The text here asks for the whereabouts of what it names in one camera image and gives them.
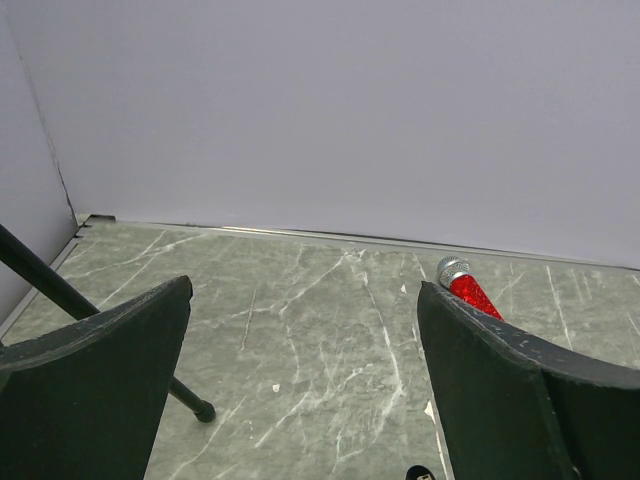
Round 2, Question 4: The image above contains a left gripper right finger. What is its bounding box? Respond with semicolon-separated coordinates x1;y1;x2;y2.
417;282;639;479

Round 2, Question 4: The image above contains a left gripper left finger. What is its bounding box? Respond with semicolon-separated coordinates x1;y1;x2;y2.
1;276;192;479

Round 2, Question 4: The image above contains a black stapler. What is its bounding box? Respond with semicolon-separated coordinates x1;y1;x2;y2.
405;465;435;480

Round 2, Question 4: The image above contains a red cylindrical tube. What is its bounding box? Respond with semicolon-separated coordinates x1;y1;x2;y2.
437;256;503;321

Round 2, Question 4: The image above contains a black tripod stand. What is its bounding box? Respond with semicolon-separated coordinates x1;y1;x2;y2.
1;225;216;423

